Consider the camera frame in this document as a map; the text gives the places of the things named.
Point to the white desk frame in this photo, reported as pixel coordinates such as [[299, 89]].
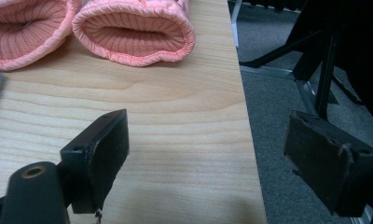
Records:
[[235, 18]]

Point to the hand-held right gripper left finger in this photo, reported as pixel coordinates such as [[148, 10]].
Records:
[[103, 155]]

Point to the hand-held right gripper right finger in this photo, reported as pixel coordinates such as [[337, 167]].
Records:
[[324, 161]]

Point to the black tripod stand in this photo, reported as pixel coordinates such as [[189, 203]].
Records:
[[326, 77]]

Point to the grey glove with pink cuff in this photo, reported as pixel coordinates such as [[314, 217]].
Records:
[[20, 37]]

